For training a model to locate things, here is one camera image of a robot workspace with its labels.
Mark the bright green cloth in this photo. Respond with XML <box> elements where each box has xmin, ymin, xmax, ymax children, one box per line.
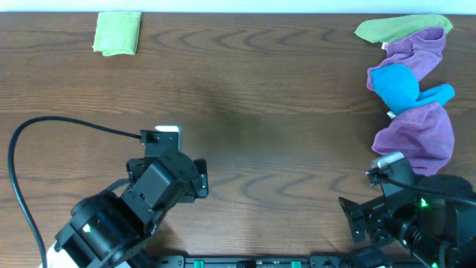
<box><xmin>92</xmin><ymin>12</ymin><xmax>142</xmax><ymax>57</ymax></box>

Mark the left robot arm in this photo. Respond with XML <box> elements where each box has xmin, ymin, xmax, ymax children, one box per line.
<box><xmin>47</xmin><ymin>126</ymin><xmax>208</xmax><ymax>267</ymax></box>

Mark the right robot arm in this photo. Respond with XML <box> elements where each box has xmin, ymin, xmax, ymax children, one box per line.
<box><xmin>338</xmin><ymin>152</ymin><xmax>475</xmax><ymax>267</ymax></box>

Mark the lower purple cloth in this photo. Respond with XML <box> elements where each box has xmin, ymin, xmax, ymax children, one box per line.
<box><xmin>372</xmin><ymin>102</ymin><xmax>455</xmax><ymax>176</ymax></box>

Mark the purple cloth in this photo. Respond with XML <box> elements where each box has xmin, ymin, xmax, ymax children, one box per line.
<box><xmin>372</xmin><ymin>102</ymin><xmax>455</xmax><ymax>176</ymax></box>
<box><xmin>367</xmin><ymin>27</ymin><xmax>446</xmax><ymax>91</ymax></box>

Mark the blue cloth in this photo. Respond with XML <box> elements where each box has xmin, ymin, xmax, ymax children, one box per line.
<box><xmin>371</xmin><ymin>64</ymin><xmax>455</xmax><ymax>115</ymax></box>

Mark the upper purple cloth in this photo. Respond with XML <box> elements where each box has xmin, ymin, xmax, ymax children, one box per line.
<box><xmin>367</xmin><ymin>27</ymin><xmax>446</xmax><ymax>91</ymax></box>

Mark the olive green cloth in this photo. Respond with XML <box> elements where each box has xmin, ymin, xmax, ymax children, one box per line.
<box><xmin>354</xmin><ymin>14</ymin><xmax>453</xmax><ymax>43</ymax></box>

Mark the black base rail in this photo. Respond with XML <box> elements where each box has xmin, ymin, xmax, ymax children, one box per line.
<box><xmin>154</xmin><ymin>253</ymin><xmax>424</xmax><ymax>268</ymax></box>

